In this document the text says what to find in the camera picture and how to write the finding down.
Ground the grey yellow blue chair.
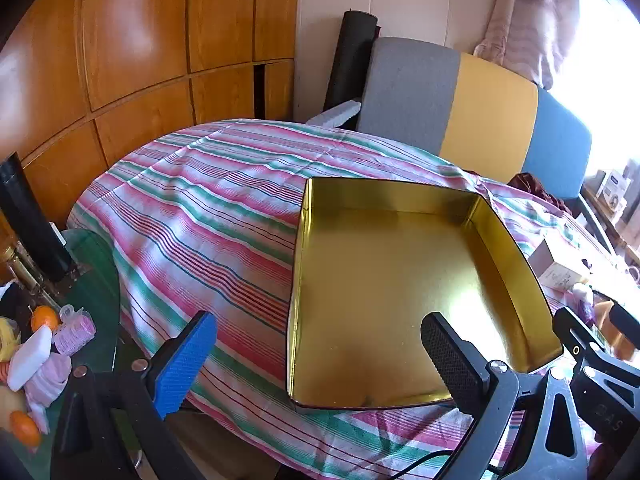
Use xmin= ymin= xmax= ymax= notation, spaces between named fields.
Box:
xmin=357 ymin=37 xmax=616 ymax=256

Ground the black cable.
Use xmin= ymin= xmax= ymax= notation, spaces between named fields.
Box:
xmin=385 ymin=450 xmax=506 ymax=480

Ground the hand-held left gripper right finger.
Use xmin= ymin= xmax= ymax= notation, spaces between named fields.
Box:
xmin=420 ymin=311 xmax=588 ymax=480

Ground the wooden wardrobe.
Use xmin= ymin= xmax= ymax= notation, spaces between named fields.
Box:
xmin=0 ymin=0 xmax=301 ymax=241

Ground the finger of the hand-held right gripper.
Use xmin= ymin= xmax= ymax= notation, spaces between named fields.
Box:
xmin=609 ymin=302 xmax=640 ymax=348
xmin=552 ymin=306 xmax=608 ymax=361

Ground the black cylinder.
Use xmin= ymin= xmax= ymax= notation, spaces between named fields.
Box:
xmin=0 ymin=152 xmax=76 ymax=283

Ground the green glass side table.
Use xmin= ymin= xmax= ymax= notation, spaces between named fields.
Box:
xmin=0 ymin=230 xmax=123 ymax=480

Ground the wooden desk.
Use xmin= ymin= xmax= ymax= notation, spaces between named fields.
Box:
xmin=582 ymin=160 xmax=640 ymax=271

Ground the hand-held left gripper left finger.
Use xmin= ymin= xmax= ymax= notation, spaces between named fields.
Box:
xmin=50 ymin=310 xmax=218 ymax=480

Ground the orange fruit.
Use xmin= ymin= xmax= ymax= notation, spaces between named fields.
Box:
xmin=31 ymin=306 xmax=60 ymax=333
xmin=11 ymin=410 xmax=43 ymax=448

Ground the black rolled mat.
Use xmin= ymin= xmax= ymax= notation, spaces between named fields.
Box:
xmin=322 ymin=9 xmax=379 ymax=111

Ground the white soap bar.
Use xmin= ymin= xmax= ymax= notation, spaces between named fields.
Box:
xmin=7 ymin=325 xmax=53 ymax=392

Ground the pink hair rollers pack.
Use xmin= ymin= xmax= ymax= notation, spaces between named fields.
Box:
xmin=52 ymin=305 xmax=97 ymax=356

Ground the dark red cloth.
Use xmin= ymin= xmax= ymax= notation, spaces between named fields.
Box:
xmin=507 ymin=172 xmax=571 ymax=216

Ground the pink patterned curtain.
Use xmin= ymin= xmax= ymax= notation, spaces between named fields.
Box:
xmin=472 ymin=0 xmax=583 ymax=88

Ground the white foam piece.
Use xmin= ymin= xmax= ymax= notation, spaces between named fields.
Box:
xmin=305 ymin=99 xmax=362 ymax=128

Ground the white carton box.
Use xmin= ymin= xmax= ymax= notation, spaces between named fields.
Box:
xmin=527 ymin=237 xmax=587 ymax=293

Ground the pink folded cloth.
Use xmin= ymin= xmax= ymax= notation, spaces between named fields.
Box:
xmin=24 ymin=352 xmax=73 ymax=433

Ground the gold rectangular tin box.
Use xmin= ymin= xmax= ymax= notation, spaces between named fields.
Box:
xmin=285 ymin=176 xmax=564 ymax=416

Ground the white printed box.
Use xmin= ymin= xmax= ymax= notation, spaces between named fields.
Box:
xmin=595 ymin=170 xmax=632 ymax=211

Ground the striped pink green tablecloth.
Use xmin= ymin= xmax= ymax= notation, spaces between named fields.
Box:
xmin=67 ymin=119 xmax=626 ymax=480

